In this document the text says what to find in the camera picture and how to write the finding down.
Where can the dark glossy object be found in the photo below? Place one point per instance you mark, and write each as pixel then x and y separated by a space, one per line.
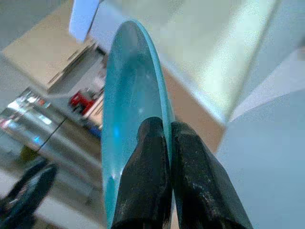
pixel 25 190

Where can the blue container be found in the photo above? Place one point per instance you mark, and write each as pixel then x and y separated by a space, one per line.
pixel 95 131

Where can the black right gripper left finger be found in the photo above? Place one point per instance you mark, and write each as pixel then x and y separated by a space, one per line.
pixel 145 171

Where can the red appliance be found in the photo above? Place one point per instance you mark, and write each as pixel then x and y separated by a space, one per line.
pixel 80 100

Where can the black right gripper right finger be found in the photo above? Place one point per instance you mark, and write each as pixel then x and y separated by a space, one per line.
pixel 202 181

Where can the beige wall cabinet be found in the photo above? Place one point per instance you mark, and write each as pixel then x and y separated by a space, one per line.
pixel 51 51

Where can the teal glass plate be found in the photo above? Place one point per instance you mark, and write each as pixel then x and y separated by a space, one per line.
pixel 129 100

